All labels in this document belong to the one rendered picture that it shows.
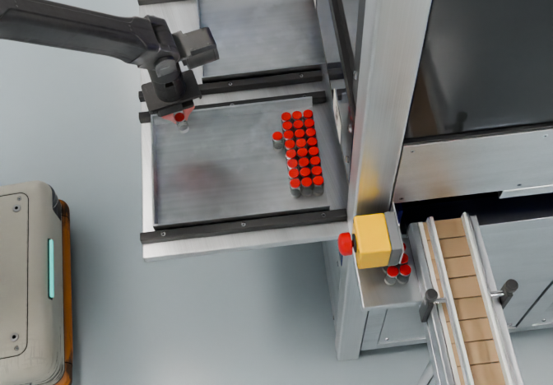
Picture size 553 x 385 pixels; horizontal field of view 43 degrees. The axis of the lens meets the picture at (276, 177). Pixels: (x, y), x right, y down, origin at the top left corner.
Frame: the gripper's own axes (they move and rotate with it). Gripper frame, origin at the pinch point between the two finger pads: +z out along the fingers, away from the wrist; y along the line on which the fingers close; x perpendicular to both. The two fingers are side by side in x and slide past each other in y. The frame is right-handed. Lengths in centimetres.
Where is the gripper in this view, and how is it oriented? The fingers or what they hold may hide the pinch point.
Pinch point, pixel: (179, 117)
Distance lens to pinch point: 139.5
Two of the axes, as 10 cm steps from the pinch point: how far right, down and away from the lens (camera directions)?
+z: 0.6, 4.9, 8.7
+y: 9.4, -3.2, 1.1
